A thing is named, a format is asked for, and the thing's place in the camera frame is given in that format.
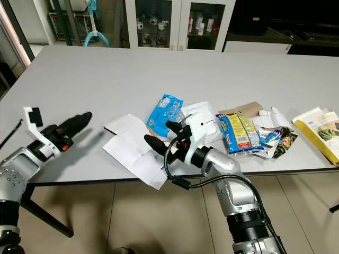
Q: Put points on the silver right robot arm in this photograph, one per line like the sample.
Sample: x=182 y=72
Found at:
x=241 y=201

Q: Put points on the folded white paper sheet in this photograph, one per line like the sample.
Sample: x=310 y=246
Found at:
x=132 y=148

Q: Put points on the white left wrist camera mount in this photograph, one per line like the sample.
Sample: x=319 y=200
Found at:
x=38 y=131

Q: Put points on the dark printed snack wrapper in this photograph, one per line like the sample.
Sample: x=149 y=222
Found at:
x=282 y=142

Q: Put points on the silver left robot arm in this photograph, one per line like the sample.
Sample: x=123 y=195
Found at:
x=17 y=169

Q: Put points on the white paper box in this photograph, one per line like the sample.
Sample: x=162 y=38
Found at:
x=198 y=110

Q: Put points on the low white tv cabinet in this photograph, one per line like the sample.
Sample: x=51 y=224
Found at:
x=257 y=45

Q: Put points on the black table leg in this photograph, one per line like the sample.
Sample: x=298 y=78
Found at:
x=47 y=217
x=335 y=207

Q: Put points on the crumpled white paper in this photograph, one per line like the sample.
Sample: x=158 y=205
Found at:
x=270 y=119

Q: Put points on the yellow blue snack packet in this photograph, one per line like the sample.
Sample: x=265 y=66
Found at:
x=241 y=132

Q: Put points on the yellow paper bag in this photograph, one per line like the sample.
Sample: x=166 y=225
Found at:
x=320 y=132

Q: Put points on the brown cardboard piece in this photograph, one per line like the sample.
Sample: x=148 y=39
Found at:
x=246 y=108

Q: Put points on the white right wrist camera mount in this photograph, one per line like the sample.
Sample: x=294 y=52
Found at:
x=201 y=132

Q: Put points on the blue plastic bag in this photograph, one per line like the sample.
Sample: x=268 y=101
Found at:
x=161 y=112

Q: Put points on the white glass door cabinet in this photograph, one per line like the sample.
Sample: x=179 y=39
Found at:
x=180 y=25

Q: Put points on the teal stand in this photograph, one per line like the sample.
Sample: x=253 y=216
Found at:
x=96 y=35

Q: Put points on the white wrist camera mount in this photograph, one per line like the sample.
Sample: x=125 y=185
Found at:
x=201 y=132
x=38 y=131

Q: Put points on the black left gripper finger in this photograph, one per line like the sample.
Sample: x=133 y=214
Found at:
x=78 y=119
x=77 y=132

